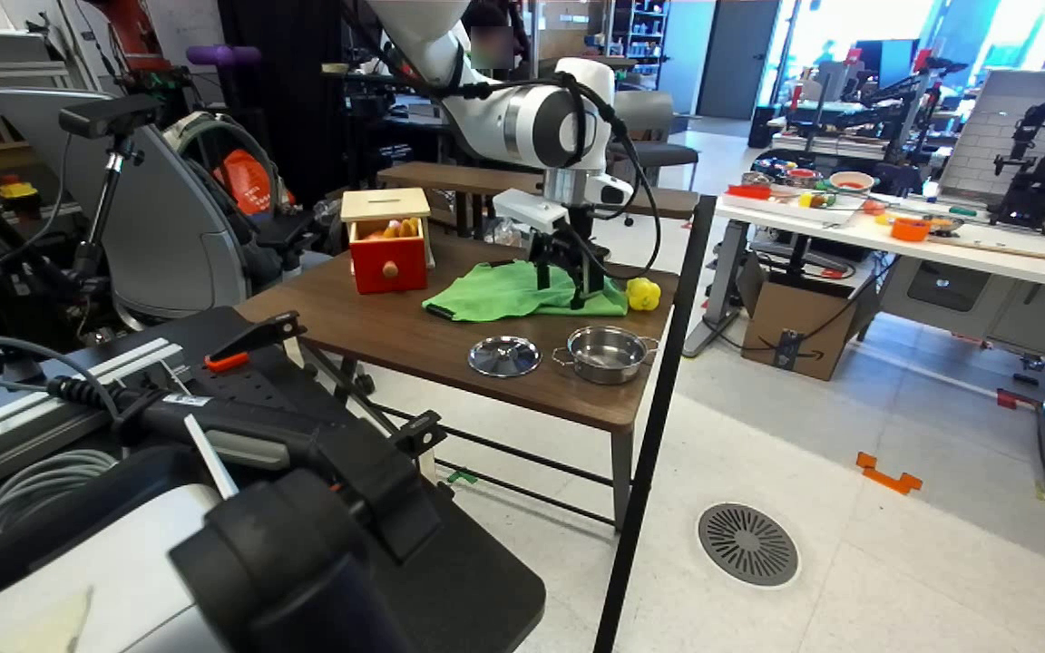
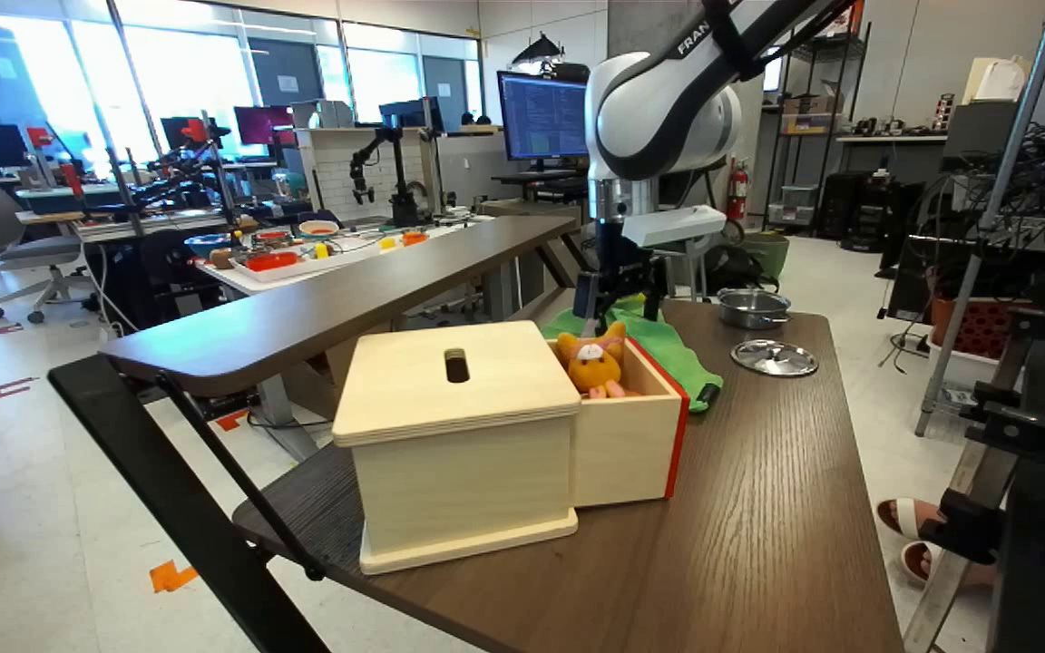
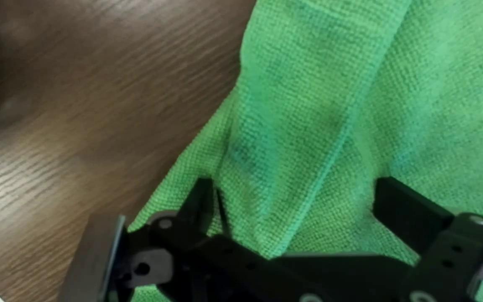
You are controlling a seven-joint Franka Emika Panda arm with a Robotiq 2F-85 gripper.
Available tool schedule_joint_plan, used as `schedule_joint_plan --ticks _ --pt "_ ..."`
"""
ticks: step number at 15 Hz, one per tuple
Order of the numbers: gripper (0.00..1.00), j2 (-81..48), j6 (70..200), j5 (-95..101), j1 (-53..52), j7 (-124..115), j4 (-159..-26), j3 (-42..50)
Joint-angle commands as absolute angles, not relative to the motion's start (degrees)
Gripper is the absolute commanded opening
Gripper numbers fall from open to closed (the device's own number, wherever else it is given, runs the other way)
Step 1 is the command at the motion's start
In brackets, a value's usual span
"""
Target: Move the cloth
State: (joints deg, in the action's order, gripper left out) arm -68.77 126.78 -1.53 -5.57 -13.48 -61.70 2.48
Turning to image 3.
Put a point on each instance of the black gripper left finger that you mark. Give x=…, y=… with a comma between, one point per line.
x=188, y=228

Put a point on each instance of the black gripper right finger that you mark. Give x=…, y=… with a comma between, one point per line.
x=426, y=223

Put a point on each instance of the green microfibre cloth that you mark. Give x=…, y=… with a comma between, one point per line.
x=352, y=111

